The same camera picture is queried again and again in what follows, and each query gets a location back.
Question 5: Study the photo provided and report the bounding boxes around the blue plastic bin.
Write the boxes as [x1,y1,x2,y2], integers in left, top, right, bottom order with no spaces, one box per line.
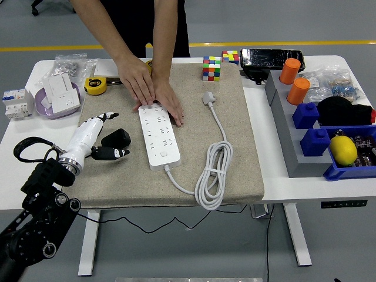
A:
[319,125,376,182]

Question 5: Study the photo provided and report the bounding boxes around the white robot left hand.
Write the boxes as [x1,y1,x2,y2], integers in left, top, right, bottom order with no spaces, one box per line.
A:
[62,112,130,170]

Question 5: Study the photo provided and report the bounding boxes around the black hanging cable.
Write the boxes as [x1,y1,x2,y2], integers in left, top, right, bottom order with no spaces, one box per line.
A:
[266,204,276,282]

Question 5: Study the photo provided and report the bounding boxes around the black table control panel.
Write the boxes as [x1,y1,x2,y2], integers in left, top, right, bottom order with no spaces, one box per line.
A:
[320,199,368,209]

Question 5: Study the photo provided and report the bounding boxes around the white cord plug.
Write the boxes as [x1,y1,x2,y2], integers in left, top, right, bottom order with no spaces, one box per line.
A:
[202,90,217,106]

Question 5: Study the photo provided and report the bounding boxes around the purple plate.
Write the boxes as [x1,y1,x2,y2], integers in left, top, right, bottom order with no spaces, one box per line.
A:
[34,82,82,120]

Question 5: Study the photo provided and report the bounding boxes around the grey stepped block holder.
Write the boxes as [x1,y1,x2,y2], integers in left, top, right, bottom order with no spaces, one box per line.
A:
[264,70,334,179]

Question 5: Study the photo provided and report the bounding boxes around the black plug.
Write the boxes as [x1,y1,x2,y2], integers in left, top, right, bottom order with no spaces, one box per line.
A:
[101,128,132,149]

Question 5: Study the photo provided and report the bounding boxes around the person's right hand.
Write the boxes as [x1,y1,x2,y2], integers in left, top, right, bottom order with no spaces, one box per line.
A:
[116,54,156,106]

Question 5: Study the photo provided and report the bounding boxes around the thin black cable wavy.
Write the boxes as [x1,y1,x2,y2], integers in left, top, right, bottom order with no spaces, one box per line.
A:
[78,204,247,234]

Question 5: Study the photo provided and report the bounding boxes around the person's left hand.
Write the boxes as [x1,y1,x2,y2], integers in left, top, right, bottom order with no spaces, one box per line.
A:
[132,78,185,127]

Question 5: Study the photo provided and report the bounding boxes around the person's torso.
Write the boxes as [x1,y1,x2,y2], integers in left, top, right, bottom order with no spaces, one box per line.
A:
[99,0,191,59]

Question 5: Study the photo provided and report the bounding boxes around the black office chair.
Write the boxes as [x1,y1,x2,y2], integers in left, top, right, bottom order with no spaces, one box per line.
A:
[31,0,77,17]

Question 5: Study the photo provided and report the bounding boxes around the white table leg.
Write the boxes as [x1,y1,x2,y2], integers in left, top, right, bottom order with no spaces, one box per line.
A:
[78,210,101,277]
[283,203,312,267]

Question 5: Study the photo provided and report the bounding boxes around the grey-brown mat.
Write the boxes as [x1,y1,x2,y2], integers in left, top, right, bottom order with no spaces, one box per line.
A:
[66,62,265,210]

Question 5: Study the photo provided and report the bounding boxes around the white power cord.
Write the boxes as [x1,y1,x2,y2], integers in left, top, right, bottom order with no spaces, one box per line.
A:
[164,99,234,211]

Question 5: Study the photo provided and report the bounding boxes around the clear bag of screws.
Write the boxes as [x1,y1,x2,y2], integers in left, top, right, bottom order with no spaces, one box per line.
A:
[52,53,98,79]

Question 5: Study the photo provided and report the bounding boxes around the blue block with stud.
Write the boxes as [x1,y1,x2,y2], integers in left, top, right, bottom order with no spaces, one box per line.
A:
[300,128,332,157]
[292,102,320,130]

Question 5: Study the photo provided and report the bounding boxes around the yellow lemon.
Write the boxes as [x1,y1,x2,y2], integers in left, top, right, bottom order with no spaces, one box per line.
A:
[328,135,358,167]

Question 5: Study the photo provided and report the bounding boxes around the white circuit breaker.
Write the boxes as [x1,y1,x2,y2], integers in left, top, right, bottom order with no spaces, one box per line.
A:
[2,88,35,120]

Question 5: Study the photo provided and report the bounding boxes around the large colourful puzzle cube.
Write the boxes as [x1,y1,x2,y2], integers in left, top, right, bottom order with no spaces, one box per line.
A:
[202,56,222,82]

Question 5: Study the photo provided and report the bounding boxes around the metal bracket under table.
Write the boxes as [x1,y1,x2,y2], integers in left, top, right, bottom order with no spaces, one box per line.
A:
[250,204,276,220]

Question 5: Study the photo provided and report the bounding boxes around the black glossy device with stand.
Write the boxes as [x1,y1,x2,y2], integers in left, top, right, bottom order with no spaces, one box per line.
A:
[240,48,306,85]

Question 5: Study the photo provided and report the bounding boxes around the white power strip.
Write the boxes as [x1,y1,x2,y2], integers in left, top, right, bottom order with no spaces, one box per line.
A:
[137,102,182,171]

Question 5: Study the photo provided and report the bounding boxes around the clear bags of components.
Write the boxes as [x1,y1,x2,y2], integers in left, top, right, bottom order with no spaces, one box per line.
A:
[299,65,367,103]

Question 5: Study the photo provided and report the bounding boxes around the white wall socket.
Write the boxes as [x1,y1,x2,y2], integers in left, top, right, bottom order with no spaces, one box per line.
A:
[50,88,82,115]

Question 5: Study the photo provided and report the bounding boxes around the small colourful puzzle cube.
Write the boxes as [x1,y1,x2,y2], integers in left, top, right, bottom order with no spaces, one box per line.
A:
[221,50,240,66]

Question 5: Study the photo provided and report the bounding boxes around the orange cylinder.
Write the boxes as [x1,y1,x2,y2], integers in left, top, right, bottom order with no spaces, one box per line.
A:
[287,78,311,106]
[278,58,301,85]

